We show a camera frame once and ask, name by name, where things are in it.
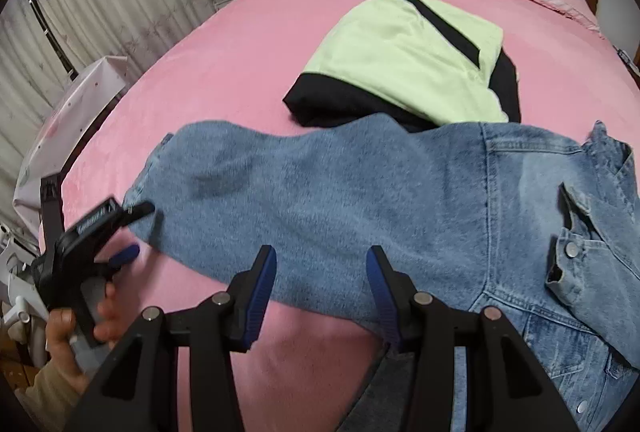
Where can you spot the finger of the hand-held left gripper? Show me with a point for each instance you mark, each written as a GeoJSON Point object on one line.
{"type": "Point", "coordinates": [125, 256]}
{"type": "Point", "coordinates": [140, 211]}

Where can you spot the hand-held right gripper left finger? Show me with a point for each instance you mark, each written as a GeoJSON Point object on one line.
{"type": "Point", "coordinates": [260, 297]}

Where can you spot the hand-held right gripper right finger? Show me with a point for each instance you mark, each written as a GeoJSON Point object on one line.
{"type": "Point", "coordinates": [382, 299]}

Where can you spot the blue denim jacket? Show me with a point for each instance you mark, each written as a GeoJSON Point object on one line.
{"type": "Point", "coordinates": [380, 192]}

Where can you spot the person's left hand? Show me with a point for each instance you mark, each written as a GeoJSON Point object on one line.
{"type": "Point", "coordinates": [62, 342]}

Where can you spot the pink cloth table cover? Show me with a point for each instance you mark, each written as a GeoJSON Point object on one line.
{"type": "Point", "coordinates": [210, 62]}

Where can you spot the black pole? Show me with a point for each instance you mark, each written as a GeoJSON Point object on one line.
{"type": "Point", "coordinates": [47, 27]}

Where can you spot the green and black garment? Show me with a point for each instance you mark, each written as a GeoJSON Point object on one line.
{"type": "Point", "coordinates": [400, 57]}

